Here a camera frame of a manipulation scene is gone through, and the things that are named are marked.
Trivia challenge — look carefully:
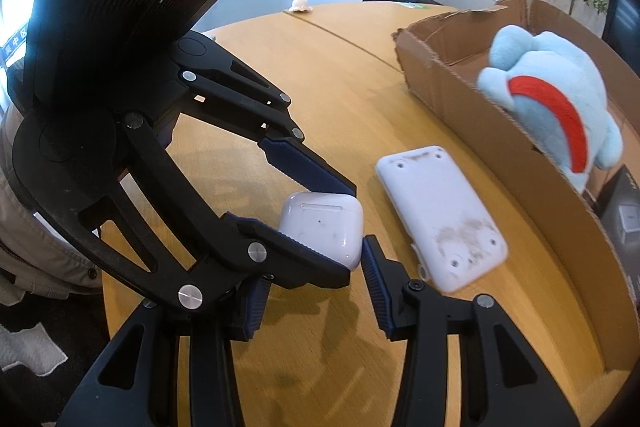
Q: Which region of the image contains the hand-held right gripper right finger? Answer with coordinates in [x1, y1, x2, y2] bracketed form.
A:
[361, 234, 583, 427]

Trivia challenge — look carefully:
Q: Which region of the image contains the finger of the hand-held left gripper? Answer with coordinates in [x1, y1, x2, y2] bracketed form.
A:
[30, 112, 351, 314]
[172, 34, 358, 198]

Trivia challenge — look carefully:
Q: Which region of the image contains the white earbuds case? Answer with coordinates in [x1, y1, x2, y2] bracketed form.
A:
[277, 191, 364, 271]

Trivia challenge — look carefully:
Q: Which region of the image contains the white crumpled cloth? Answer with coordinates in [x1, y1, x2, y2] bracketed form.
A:
[0, 324, 68, 378]

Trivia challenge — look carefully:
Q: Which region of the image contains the black flat television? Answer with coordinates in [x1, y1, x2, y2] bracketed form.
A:
[602, 0, 640, 58]

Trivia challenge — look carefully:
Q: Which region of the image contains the white rounded plastic device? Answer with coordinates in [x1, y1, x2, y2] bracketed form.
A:
[375, 145, 509, 294]

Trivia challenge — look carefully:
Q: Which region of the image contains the light blue plush toy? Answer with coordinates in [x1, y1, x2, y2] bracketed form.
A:
[476, 25, 625, 192]

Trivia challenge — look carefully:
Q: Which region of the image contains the black product box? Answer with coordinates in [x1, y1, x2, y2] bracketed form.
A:
[587, 164, 640, 308]

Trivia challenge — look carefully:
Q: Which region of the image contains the cardboard box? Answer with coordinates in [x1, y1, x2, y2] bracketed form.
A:
[391, 0, 640, 375]

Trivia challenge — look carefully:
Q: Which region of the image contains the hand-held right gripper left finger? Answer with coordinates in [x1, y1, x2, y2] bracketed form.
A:
[57, 277, 273, 427]

